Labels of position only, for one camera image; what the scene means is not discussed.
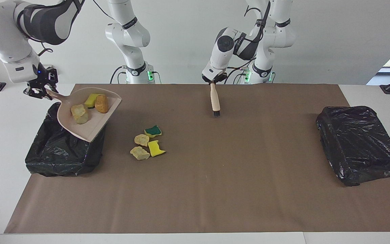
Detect notched yellow sponge piece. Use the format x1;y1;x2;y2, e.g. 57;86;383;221
147;140;166;157

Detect beige hand brush black bristles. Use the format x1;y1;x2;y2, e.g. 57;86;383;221
210;83;221;118

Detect small yellow sponge piece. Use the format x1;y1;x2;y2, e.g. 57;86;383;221
84;94;102;109

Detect beige chip piece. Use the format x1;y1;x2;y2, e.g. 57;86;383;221
130;146;151;161
134;134;150;147

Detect black bag lined bin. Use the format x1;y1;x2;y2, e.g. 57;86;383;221
316;106;390;187
25;102;108;177

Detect pale pink plastic dustpan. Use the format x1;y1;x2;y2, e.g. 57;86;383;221
45;87;122;143

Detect sliced bread loaf toy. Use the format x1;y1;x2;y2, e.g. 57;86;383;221
70;104;89;124

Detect black base cable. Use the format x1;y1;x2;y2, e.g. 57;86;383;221
224;59;257;84
110;65;128;84

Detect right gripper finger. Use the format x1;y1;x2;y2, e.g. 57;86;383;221
48;73;59;93
23;81;51;101

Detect yellow sponge with green scourer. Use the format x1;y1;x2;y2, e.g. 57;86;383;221
144;125;163;138

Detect brown oval croquette toy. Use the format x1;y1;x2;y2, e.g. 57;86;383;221
94;95;109;114

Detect brown paper table mat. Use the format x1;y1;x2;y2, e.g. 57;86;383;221
4;84;390;233

